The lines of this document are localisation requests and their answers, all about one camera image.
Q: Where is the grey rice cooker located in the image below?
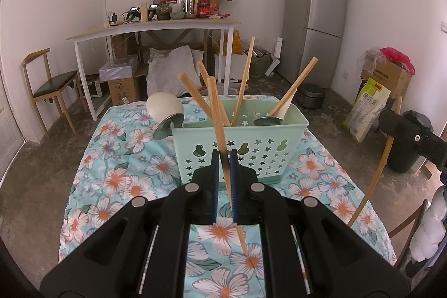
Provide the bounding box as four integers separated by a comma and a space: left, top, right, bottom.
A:
297, 83, 327, 109

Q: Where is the white door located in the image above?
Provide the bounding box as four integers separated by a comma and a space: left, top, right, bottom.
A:
0, 0, 27, 180

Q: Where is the green woven bag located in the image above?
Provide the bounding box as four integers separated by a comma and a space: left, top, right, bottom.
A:
246, 52, 273, 77

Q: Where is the wooden chopstick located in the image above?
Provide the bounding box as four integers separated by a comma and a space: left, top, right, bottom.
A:
178, 72, 232, 127
196, 61, 219, 110
231, 36, 255, 127
277, 56, 319, 112
206, 76, 249, 257

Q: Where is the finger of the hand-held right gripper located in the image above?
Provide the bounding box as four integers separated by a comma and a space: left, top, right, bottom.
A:
378, 110, 447, 166

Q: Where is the floral blue tablecloth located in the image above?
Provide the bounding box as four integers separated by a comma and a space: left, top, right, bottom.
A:
58, 96, 399, 298

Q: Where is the wooden chair with curved back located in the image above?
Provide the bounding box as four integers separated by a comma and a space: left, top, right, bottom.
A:
347, 96, 434, 281

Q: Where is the grey sack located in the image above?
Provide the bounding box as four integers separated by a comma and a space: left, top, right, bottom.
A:
147, 46, 205, 96

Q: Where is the black trash bin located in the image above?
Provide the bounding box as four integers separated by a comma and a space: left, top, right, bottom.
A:
386, 111, 434, 173

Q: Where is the white and yellow rice bag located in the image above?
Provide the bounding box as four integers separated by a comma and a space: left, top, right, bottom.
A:
342, 77, 392, 144

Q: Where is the silver refrigerator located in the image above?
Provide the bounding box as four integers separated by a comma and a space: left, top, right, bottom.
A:
279, 0, 349, 89

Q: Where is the wooden chair with dark seat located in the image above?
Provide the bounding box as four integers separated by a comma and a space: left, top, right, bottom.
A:
22, 47, 88, 138

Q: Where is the metal spoon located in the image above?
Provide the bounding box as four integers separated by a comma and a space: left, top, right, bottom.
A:
253, 115, 283, 127
153, 113, 184, 141

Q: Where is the yellow plastic bag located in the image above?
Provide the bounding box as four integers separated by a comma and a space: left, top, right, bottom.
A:
214, 29, 245, 56

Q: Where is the small cardboard carton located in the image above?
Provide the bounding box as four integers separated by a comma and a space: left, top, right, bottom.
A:
108, 75, 147, 106

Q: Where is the mint green utensil holder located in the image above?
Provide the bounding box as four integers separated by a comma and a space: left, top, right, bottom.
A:
173, 98, 310, 185

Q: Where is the white box on carton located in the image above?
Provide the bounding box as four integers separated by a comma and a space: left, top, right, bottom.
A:
99, 55, 139, 81

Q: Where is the silver case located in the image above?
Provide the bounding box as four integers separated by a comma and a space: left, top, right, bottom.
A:
77, 75, 109, 99

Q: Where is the white cloth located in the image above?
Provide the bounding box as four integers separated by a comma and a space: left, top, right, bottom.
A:
408, 188, 447, 264

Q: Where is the large cardboard box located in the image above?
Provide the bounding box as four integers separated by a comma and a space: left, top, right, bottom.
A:
361, 54, 413, 99

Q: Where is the white desk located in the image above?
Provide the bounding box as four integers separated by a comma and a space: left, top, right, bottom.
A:
66, 19, 242, 121

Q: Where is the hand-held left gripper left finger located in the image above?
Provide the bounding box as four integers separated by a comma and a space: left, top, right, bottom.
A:
40, 149, 221, 298

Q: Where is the red plastic bag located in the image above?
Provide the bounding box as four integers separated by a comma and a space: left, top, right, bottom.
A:
379, 47, 416, 75

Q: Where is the white panel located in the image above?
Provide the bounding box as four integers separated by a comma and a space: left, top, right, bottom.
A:
265, 37, 283, 77

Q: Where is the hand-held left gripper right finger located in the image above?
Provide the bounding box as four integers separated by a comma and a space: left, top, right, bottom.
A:
230, 149, 410, 298

